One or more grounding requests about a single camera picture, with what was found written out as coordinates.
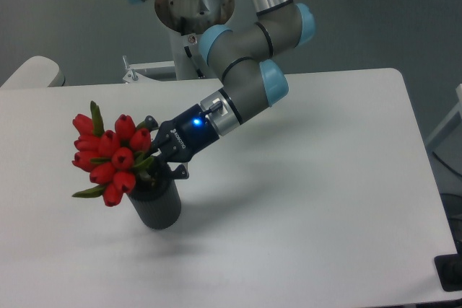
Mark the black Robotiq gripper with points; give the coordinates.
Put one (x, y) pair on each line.
(181, 138)

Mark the red tulip bouquet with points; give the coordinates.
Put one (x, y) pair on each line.
(112, 158)

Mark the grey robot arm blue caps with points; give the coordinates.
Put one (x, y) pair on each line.
(242, 61)

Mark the dark grey ribbed vase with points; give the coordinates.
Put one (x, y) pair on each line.
(155, 197)

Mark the beige chair back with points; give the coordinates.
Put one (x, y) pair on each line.
(36, 72)

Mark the black device at table edge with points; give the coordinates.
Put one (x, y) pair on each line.
(449, 271)

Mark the white pedestal base frame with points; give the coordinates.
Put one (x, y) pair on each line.
(162, 71)

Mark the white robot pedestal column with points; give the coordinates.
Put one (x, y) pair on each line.
(184, 44)

